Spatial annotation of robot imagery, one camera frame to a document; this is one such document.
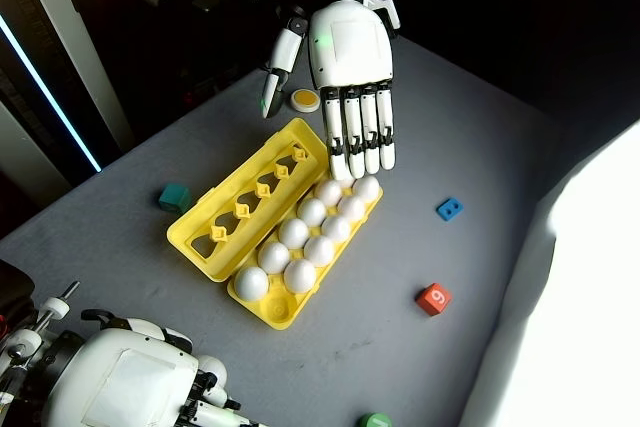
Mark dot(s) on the green toy block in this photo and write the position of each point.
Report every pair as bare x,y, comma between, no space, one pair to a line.
375,420

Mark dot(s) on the red block with number nine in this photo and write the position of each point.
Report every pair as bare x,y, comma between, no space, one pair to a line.
433,299

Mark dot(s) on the yellow egg carton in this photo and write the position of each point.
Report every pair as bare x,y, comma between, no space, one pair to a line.
295,134

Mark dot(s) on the teal toy block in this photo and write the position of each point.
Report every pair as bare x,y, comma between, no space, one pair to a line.
174,198

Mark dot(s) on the white pillar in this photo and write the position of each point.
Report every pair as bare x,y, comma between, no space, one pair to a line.
75,37

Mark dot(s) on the bright white side panel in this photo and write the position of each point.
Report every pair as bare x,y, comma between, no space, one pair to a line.
575,297

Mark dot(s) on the white disc with yellow yolk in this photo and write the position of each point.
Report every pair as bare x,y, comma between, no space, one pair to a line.
305,99

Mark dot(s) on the grey table cloth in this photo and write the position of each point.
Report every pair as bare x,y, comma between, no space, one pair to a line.
425,137

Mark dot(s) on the blue two-hole toy block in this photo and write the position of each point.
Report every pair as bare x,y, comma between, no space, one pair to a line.
449,209

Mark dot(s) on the glowing light strip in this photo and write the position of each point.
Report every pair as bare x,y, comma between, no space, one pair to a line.
50,92

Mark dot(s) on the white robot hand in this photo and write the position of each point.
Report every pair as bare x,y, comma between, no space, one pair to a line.
350,47
125,382

